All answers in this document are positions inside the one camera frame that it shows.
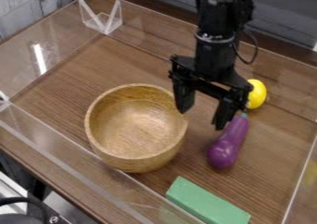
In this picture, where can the clear acrylic corner bracket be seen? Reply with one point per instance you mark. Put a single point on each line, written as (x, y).
(105, 23)

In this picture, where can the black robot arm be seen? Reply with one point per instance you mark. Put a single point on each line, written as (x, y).
(221, 18)

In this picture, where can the clear acrylic tray enclosure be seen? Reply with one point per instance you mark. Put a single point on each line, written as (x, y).
(58, 65)

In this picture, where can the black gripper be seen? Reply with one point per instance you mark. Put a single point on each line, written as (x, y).
(209, 73)

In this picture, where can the brown wooden bowl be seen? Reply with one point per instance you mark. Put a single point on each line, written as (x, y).
(134, 127)

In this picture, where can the purple toy eggplant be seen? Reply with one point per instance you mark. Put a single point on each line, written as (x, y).
(224, 151)

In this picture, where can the green rectangular block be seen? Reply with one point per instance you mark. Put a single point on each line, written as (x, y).
(205, 205)

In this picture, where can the yellow toy lemon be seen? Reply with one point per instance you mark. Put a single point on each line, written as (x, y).
(257, 96)

